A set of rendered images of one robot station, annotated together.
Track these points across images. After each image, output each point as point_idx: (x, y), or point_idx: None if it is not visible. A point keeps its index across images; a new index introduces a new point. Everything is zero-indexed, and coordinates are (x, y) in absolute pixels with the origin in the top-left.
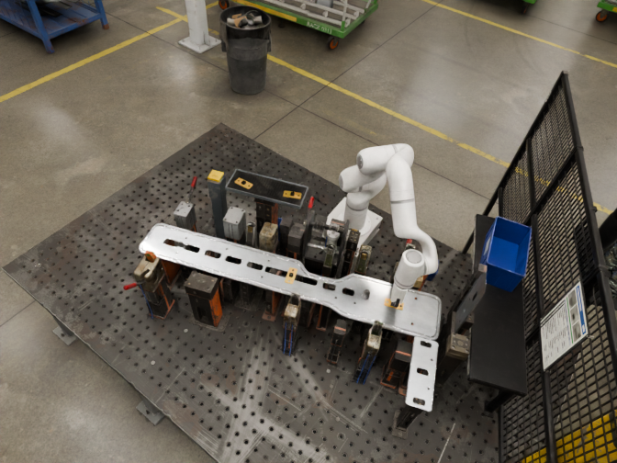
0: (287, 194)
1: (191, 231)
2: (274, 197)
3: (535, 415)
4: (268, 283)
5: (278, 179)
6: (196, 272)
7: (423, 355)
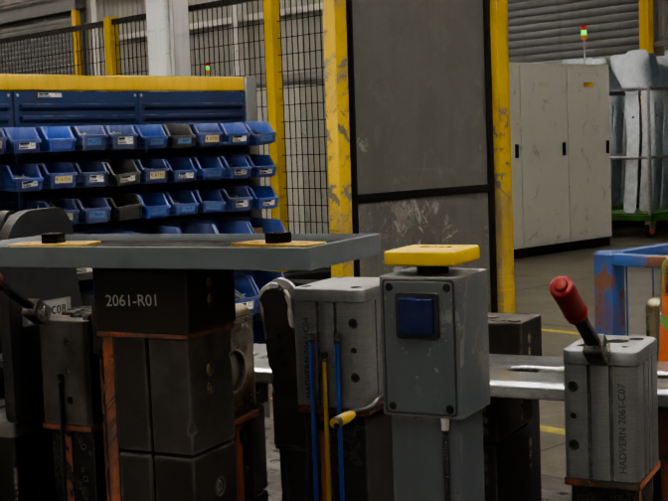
0: (75, 242)
1: (561, 383)
2: (145, 242)
3: None
4: (253, 344)
5: (84, 247)
6: (506, 322)
7: None
